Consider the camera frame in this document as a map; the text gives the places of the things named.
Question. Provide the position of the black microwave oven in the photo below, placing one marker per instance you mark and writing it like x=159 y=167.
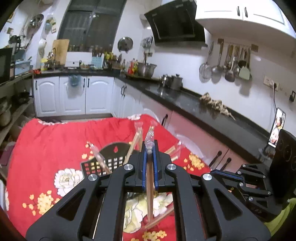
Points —
x=5 y=64

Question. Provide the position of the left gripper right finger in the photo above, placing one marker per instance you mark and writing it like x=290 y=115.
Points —
x=214 y=206

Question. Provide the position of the dark kitchen window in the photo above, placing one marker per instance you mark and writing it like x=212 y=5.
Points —
x=90 y=24

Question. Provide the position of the phone on stand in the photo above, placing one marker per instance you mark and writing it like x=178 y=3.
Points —
x=278 y=124

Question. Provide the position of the steel kettle pot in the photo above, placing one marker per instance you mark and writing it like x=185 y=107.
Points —
x=176 y=82

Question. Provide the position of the black range hood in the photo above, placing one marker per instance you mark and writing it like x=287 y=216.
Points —
x=174 y=23

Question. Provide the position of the dark green utensil basket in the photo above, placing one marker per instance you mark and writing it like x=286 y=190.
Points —
x=114 y=154

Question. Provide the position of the hanging pot lid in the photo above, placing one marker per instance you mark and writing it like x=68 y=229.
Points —
x=125 y=44

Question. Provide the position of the chopstick pair long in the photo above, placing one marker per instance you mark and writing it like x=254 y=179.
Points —
x=100 y=159

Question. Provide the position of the hanging skimmer ladle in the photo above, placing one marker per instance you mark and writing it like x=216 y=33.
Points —
x=205 y=68

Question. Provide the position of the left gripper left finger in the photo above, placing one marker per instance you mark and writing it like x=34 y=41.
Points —
x=95 y=208

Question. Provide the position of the white upper cabinet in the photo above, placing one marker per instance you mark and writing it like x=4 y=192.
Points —
x=258 y=21

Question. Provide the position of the metal shelf rack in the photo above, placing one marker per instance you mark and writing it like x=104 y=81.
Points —
x=17 y=109

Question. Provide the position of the wooden cutting board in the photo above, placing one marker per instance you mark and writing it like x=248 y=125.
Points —
x=61 y=47

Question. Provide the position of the large steel stock pot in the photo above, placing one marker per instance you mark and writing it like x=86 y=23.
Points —
x=146 y=70

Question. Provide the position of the red floral table cloth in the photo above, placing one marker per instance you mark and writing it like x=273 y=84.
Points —
x=46 y=164

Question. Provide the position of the garlic bunch on counter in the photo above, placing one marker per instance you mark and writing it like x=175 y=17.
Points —
x=216 y=105

